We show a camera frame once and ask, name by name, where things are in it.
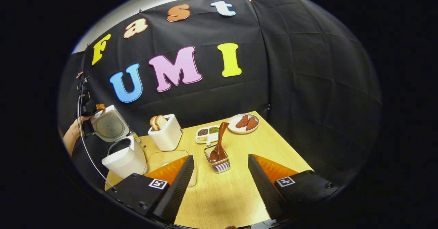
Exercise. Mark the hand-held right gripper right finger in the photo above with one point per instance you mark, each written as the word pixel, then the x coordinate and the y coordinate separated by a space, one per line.
pixel 265 188

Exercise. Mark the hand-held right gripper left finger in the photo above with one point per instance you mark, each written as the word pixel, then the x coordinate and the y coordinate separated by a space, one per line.
pixel 176 188

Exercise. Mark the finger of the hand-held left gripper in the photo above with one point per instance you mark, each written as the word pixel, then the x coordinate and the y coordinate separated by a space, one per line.
pixel 100 106

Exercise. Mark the clear container of rice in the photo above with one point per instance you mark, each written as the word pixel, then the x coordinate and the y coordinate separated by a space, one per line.
pixel 192 177

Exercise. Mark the white rice cooker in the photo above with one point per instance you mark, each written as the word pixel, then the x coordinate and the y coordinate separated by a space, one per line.
pixel 123 160

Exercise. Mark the brown wooden spoon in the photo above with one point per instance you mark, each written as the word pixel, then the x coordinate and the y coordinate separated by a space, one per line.
pixel 219 143

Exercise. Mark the clear bottle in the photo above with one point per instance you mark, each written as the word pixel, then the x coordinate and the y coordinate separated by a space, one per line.
pixel 136 137

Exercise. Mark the white toaster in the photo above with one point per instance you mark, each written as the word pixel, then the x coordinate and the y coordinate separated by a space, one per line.
pixel 167 136

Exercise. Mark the toast bread slice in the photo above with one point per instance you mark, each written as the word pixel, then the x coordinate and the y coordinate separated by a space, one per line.
pixel 153 123
pixel 160 121

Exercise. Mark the white divided dish of beans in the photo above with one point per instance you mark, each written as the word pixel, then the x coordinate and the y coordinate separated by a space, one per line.
pixel 207 135

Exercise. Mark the red meat slice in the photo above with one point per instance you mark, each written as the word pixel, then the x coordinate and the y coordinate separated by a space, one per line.
pixel 252 123
pixel 242 121

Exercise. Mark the white round plate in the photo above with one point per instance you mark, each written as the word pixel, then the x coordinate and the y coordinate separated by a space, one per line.
pixel 232 128

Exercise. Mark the black backdrop cloth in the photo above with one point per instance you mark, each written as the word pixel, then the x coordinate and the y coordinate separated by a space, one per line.
pixel 308 85

